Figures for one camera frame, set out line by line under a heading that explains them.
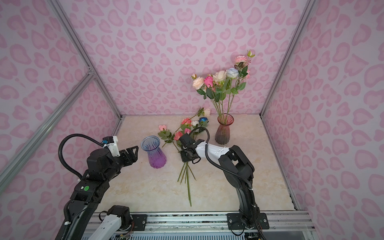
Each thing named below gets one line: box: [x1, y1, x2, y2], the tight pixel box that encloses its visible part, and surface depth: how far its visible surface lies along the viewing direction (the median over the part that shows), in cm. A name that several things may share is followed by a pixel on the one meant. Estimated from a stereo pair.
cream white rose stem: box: [213, 70, 227, 83], surface depth 80 cm
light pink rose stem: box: [234, 50, 255, 79], surface depth 81 cm
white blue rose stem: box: [226, 67, 239, 101], surface depth 80 cm
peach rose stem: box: [191, 73, 215, 121], surface depth 80 cm
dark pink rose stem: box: [204, 76, 222, 121], surface depth 81 cm
